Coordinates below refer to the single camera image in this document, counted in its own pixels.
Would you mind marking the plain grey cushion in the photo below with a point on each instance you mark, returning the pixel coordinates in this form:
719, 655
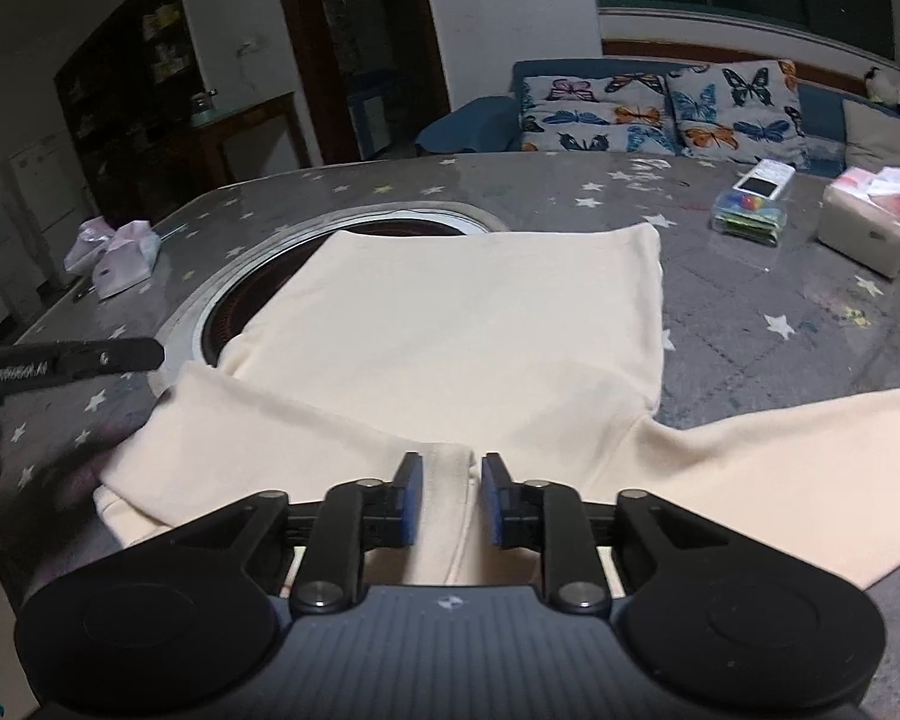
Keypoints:
885, 139

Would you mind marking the grey star-print tablecloth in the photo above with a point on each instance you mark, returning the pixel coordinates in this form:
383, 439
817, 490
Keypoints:
757, 360

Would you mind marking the grey tissue box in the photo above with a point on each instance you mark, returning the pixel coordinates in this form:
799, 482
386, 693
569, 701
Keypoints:
862, 240

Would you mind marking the pink tissue pack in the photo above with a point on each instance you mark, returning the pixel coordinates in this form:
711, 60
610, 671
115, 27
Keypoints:
870, 191

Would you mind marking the round built-in cooker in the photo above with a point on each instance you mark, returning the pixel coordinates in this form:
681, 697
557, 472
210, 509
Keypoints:
195, 300

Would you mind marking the dark shelf unit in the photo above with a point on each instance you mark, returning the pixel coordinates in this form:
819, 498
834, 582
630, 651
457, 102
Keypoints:
127, 90

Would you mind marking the wooden cabinet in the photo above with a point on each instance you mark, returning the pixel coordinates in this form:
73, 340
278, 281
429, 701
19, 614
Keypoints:
255, 139

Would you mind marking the wide butterfly print cushion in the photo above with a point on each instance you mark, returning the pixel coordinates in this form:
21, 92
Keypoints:
592, 116

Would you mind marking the square butterfly print cushion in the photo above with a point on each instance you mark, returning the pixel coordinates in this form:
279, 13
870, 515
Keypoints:
742, 112

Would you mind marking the black and white plush toy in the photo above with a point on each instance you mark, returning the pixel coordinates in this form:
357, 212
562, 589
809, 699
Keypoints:
883, 84

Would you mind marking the clear plastic box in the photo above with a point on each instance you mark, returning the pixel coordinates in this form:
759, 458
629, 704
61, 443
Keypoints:
750, 219

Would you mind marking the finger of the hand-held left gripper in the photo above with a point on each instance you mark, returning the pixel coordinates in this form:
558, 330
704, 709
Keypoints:
112, 356

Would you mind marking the metal pot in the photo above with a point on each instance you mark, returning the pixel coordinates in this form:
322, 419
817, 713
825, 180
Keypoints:
202, 106

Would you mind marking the dark wooden door frame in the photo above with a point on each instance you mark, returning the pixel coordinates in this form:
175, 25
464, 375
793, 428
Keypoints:
435, 30

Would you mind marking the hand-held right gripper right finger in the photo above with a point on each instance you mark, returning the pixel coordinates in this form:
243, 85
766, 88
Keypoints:
490, 499

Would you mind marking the wall socket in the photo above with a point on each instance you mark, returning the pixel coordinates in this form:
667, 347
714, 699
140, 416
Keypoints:
250, 48

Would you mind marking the blue sofa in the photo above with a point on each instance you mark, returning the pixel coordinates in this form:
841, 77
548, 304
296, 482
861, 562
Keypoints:
472, 127

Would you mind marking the white remote control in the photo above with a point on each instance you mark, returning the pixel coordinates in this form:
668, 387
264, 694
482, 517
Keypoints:
763, 181

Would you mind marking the cream garment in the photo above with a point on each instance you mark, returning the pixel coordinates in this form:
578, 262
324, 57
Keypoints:
457, 330

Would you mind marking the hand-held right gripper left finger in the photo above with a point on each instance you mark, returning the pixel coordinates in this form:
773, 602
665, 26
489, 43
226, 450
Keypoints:
412, 499

